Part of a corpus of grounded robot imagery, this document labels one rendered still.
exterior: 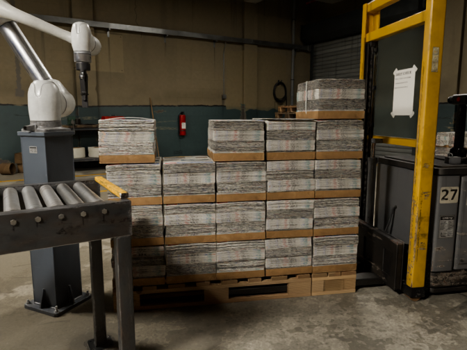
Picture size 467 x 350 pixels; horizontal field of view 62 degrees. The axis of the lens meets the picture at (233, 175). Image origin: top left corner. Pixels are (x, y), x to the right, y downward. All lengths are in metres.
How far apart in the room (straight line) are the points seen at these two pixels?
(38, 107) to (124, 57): 6.81
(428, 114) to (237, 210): 1.17
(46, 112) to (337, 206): 1.70
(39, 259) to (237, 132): 1.31
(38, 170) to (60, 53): 6.59
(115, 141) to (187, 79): 7.42
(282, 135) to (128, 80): 7.02
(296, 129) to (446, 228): 1.06
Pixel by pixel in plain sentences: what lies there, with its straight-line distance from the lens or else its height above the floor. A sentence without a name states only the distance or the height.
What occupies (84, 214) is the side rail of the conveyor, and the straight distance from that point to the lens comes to 1.33.
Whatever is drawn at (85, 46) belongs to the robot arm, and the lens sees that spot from 2.32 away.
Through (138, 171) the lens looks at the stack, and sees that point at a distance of 2.13.
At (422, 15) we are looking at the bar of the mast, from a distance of 2.52.
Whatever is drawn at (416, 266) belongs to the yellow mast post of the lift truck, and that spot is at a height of 0.22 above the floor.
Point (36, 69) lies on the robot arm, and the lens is 2.56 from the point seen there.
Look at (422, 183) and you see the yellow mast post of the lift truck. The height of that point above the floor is 0.71.
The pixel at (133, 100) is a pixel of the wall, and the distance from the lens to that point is 9.00.
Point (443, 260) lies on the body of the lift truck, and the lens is 2.68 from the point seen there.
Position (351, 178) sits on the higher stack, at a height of 0.72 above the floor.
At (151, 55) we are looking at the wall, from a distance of 9.23.
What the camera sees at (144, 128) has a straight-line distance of 2.11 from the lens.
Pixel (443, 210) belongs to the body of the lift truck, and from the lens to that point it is 2.58.
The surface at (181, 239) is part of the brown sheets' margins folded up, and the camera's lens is 2.22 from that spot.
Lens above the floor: 1.09
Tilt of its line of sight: 9 degrees down
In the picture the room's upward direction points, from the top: straight up
